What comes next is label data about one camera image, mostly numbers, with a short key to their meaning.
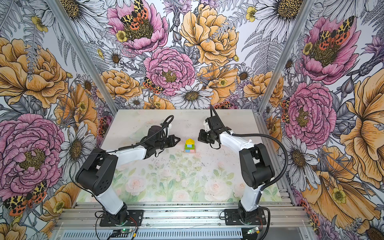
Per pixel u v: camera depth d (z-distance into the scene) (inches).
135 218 28.9
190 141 36.0
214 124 29.9
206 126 34.3
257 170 19.2
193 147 37.4
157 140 30.1
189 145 36.2
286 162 18.3
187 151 38.0
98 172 18.8
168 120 32.6
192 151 38.1
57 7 28.1
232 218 28.9
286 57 35.3
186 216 30.0
